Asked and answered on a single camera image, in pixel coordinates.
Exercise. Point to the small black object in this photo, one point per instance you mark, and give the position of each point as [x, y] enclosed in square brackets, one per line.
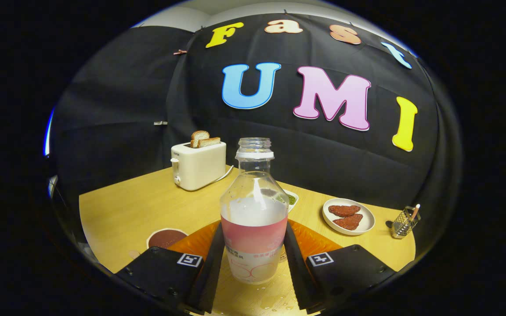
[388, 224]

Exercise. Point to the red meat piece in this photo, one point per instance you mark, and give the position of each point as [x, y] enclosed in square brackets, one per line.
[344, 210]
[348, 222]

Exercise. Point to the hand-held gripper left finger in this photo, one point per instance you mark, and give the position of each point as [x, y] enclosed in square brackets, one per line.
[211, 276]

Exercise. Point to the cream white toaster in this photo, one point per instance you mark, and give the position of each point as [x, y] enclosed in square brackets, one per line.
[200, 166]

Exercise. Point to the white divided dish with grains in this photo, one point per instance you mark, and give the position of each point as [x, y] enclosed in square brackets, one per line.
[292, 199]

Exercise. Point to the toast slice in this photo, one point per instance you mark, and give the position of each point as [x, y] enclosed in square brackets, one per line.
[209, 142]
[199, 136]

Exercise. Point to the clear plastic juice bottle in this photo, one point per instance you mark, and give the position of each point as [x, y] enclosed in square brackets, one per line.
[253, 219]

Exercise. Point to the black backdrop cloth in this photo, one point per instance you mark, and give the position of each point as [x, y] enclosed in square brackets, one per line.
[125, 109]

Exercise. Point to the pink and white pen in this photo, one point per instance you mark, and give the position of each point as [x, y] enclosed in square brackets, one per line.
[415, 210]

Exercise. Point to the wooden table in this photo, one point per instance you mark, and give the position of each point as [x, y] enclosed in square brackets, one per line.
[125, 210]

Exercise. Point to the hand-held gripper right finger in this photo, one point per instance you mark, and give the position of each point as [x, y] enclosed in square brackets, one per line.
[294, 272]

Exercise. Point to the white round plate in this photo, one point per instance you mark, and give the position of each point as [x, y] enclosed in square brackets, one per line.
[369, 217]

